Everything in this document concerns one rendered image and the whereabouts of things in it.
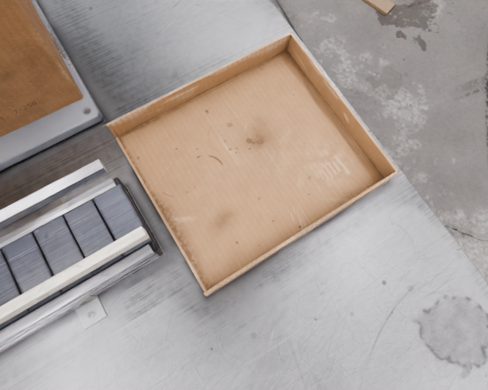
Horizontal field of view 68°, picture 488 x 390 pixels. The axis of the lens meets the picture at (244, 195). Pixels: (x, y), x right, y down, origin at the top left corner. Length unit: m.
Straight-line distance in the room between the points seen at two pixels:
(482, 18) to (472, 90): 0.39
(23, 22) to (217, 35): 0.29
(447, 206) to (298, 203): 1.15
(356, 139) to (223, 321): 0.31
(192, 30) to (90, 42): 0.16
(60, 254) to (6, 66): 0.22
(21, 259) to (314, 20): 1.58
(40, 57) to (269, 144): 0.30
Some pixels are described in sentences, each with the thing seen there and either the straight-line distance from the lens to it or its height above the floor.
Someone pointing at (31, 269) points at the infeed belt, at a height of 0.88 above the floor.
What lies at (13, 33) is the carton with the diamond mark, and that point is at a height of 0.99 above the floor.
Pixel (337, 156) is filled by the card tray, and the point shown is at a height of 0.83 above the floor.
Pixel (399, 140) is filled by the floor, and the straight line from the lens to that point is 1.61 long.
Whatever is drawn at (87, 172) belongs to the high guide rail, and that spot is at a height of 0.96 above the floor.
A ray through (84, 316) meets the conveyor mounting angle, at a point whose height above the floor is 0.83.
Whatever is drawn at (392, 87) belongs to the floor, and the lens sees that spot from 1.72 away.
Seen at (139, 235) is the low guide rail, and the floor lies 0.91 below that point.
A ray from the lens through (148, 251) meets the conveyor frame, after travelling 0.45.
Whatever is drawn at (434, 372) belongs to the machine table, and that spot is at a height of 0.83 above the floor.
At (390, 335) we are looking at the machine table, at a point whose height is 0.83.
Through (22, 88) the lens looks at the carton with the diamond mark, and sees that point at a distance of 0.53.
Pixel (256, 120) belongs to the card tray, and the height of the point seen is 0.83.
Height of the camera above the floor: 1.31
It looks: 74 degrees down
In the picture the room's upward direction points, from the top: 10 degrees clockwise
